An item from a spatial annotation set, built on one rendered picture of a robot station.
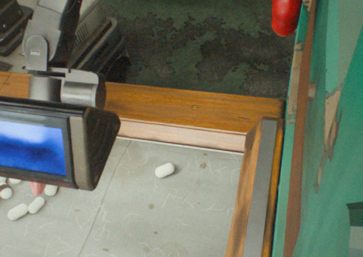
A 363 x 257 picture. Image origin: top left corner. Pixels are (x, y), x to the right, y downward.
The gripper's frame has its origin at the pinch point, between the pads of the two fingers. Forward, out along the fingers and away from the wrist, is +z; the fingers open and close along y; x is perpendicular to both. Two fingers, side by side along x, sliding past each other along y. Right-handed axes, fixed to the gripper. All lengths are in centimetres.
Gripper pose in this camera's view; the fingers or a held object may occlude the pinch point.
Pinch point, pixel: (37, 190)
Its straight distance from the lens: 74.9
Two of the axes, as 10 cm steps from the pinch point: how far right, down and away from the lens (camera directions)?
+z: -1.0, 9.9, 0.5
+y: 9.7, 1.1, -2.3
